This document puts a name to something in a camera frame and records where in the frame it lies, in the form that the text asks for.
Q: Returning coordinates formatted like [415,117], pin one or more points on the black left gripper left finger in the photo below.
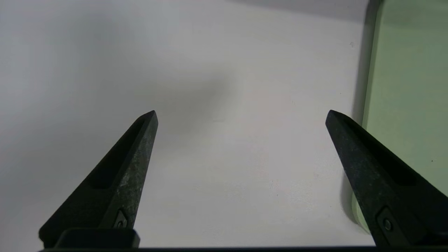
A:
[115,189]

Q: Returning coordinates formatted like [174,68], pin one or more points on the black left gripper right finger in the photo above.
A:
[378,182]

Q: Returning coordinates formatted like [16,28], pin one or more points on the light green plastic tray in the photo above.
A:
[409,87]

